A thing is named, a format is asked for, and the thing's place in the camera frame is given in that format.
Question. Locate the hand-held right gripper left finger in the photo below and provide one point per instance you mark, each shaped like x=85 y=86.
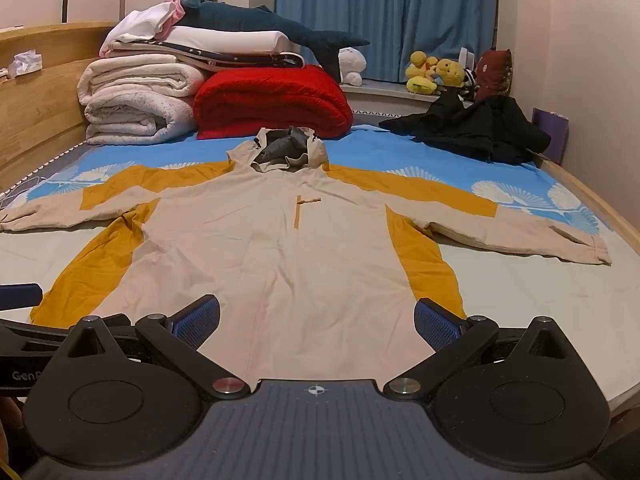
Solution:
x=200 y=317

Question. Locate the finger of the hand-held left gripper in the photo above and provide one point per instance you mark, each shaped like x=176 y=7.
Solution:
x=20 y=296

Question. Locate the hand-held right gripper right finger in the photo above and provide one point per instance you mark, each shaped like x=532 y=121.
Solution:
x=435 y=325

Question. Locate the beige and yellow hooded jacket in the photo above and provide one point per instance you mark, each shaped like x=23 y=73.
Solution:
x=300 y=270

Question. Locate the black clothes pile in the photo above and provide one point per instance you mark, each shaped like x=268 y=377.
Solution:
x=475 y=127

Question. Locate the blue and white printed bedsheet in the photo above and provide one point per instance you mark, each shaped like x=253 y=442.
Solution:
x=525 y=285

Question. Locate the white fluffy folded blanket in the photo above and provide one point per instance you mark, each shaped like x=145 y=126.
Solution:
x=130 y=120

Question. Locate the purple bag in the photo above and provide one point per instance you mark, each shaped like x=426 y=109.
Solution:
x=555 y=132

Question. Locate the red folded quilt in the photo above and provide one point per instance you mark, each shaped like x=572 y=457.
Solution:
x=270 y=100

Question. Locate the white window sill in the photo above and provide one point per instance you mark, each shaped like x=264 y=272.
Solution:
x=390 y=97

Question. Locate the white tissue pack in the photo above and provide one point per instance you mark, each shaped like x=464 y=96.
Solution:
x=25 y=62

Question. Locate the black and white striped toy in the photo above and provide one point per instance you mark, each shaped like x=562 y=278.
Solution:
x=470 y=82

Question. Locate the cream folded blanket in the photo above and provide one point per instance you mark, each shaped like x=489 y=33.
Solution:
x=140 y=77

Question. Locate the yellow plush toy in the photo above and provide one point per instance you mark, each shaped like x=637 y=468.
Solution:
x=419 y=72
x=450 y=74

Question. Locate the dark red cushion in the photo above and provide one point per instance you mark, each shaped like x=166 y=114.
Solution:
x=492 y=75

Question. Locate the white folded bedding with pink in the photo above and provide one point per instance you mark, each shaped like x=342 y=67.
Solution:
x=235 y=60

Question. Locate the small white container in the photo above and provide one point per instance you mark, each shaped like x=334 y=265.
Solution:
x=466 y=57

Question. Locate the white plush toy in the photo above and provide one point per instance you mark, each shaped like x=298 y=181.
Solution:
x=352 y=62

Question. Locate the white pillow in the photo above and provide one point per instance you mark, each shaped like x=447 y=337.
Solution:
x=230 y=40

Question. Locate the white and pink cloth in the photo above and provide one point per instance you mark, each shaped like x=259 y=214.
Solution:
x=145 y=22

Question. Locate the dark blue shark plush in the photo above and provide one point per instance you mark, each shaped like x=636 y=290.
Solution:
x=280 y=25

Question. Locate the blue curtain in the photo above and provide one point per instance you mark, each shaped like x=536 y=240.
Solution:
x=390 y=10

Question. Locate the wooden bed frame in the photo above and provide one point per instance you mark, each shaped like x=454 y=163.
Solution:
x=40 y=110

